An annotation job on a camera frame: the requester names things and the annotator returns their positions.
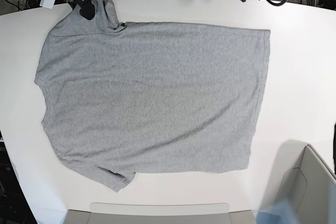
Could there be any grey bin at right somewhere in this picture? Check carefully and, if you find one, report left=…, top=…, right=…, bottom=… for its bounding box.
left=275, top=145, right=335, bottom=223

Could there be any blue object bottom right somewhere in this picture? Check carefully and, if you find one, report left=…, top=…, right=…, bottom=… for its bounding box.
left=256, top=200, right=300, bottom=224

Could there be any grey T-shirt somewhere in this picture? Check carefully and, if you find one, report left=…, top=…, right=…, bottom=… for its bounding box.
left=35, top=0, right=270, bottom=191

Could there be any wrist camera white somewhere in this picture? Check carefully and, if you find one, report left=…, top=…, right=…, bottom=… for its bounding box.
left=39, top=0, right=55, bottom=9

